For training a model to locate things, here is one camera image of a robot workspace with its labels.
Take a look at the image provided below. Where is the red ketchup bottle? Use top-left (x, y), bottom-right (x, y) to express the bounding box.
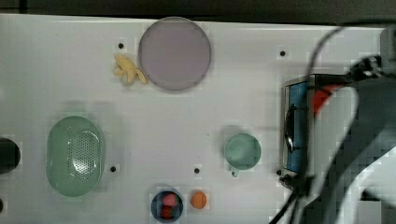
top-left (312, 84), bottom-right (340, 116)

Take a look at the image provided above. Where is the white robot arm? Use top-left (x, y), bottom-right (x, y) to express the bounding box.
top-left (290, 25), bottom-right (395, 224)

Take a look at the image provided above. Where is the black toaster oven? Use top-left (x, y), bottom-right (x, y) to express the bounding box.
top-left (276, 74), bottom-right (350, 190)

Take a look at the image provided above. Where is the green mug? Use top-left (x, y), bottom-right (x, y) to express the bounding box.
top-left (223, 133), bottom-right (262, 178)

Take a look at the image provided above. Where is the purple round plate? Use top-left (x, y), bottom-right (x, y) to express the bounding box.
top-left (138, 17), bottom-right (212, 91)

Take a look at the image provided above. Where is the small orange fruit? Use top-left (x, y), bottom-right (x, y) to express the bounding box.
top-left (191, 190), bottom-right (207, 209)

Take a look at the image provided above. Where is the blue bowl with strawberries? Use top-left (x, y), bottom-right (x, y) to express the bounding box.
top-left (150, 190), bottom-right (184, 223)

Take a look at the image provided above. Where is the green oval colander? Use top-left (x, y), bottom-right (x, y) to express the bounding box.
top-left (46, 116), bottom-right (105, 197)

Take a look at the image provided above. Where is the black cylinder cup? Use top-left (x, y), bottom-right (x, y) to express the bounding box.
top-left (0, 138), bottom-right (21, 175)

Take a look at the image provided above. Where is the oven door handle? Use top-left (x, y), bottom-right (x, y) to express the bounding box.
top-left (284, 104), bottom-right (307, 153)

